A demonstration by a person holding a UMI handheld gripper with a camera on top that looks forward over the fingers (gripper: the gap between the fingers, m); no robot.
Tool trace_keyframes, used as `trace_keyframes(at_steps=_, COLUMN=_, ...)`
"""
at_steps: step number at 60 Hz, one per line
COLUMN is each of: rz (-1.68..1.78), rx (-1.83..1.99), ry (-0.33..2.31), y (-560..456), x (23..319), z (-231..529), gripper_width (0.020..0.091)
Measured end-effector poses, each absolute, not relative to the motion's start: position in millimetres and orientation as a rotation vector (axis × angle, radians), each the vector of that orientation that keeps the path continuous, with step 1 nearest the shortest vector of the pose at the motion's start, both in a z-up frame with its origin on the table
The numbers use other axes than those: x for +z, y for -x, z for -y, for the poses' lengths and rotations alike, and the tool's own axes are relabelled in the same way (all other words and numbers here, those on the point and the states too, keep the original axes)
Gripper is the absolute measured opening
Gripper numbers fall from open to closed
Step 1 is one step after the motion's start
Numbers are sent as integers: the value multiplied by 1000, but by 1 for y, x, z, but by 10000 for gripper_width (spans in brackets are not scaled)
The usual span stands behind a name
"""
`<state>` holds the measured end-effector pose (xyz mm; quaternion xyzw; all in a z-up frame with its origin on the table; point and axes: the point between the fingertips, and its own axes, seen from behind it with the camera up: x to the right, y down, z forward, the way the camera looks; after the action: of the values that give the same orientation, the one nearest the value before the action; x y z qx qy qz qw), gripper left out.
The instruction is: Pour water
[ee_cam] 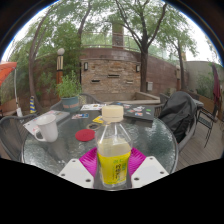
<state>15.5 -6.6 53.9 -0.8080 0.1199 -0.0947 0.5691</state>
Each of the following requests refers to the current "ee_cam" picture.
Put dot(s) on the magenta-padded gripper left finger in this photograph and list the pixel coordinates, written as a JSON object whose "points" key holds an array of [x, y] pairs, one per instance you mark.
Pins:
{"points": [[76, 173]]}

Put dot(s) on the blue yellow striped cone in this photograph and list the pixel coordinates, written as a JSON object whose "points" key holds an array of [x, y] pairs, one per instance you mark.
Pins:
{"points": [[32, 106]]}

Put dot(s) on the black wall lamp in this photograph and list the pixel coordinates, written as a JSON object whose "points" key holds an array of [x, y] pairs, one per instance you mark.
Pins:
{"points": [[137, 68], [85, 66]]}

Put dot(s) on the grey wall box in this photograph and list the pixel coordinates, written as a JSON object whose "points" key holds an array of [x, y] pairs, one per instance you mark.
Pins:
{"points": [[149, 86]]}

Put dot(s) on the silver laptop with stickers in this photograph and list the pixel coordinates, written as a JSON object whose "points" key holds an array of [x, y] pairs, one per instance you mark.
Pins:
{"points": [[60, 116]]}

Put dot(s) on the small yellow card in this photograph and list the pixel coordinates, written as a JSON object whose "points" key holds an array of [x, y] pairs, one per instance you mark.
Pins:
{"points": [[97, 119]]}

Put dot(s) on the small printed card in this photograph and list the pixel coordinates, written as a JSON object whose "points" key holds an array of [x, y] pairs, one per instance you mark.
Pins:
{"points": [[80, 116]]}

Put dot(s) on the white printed magazine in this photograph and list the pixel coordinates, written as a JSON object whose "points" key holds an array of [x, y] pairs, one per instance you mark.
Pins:
{"points": [[91, 107]]}

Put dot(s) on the dark grey backpack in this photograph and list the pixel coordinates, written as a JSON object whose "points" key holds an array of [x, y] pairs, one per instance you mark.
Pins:
{"points": [[178, 111]]}

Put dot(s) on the black metal chair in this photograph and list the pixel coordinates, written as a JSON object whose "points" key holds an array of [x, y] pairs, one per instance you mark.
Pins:
{"points": [[206, 121]]}

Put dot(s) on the orange patio umbrella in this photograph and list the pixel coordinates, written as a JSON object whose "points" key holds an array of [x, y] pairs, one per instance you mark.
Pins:
{"points": [[6, 71]]}

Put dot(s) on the white ceramic mug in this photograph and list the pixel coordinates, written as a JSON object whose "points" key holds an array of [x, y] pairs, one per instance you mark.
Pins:
{"points": [[48, 128]]}

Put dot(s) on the striped lamp post with globe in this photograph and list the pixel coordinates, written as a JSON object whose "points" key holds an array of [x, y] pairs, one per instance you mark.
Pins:
{"points": [[60, 66]]}

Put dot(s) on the green leafy tree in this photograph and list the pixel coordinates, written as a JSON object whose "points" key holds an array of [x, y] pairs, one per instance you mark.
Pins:
{"points": [[33, 66], [144, 73]]}

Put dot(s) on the white umbrella pole with base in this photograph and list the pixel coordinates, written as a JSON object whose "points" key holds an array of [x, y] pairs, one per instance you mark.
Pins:
{"points": [[19, 111]]}

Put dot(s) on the flat round red coaster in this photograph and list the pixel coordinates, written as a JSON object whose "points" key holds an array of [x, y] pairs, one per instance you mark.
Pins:
{"points": [[85, 135]]}

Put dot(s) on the green plant in teal pot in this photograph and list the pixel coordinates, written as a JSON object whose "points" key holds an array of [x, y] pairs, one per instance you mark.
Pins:
{"points": [[69, 93]]}

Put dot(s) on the yellow-labelled clear drink bottle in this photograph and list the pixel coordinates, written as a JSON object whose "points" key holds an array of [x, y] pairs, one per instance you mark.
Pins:
{"points": [[113, 156]]}

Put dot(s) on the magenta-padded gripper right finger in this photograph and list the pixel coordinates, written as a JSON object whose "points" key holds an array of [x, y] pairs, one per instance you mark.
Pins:
{"points": [[150, 171]]}

